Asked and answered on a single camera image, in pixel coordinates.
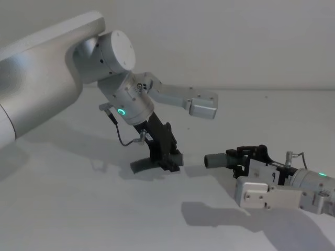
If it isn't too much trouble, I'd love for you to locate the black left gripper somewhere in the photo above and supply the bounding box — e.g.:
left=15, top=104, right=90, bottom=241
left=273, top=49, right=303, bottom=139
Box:
left=130, top=111, right=185, bottom=175

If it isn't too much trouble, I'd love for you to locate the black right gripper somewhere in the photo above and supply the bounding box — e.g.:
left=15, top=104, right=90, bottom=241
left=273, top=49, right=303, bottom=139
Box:
left=204, top=144, right=298, bottom=186

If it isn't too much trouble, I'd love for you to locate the white table cloth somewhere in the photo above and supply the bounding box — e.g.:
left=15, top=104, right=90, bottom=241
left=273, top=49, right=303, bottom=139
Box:
left=0, top=86, right=335, bottom=251

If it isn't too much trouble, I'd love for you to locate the white curtain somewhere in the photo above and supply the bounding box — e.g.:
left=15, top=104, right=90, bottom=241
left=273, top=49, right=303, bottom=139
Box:
left=0, top=0, right=335, bottom=91

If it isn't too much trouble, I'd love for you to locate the thin dark right gripper cable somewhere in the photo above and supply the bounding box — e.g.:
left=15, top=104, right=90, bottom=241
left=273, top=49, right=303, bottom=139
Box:
left=285, top=150, right=307, bottom=170

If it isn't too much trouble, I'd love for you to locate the thin dark gripper cable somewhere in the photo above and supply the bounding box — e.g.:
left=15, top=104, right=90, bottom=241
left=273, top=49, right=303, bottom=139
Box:
left=98, top=103, right=148, bottom=147
left=285, top=150, right=307, bottom=170

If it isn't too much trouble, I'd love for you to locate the thin dark left gripper cable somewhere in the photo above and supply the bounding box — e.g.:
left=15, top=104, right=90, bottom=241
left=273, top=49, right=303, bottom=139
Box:
left=98, top=103, right=148, bottom=147

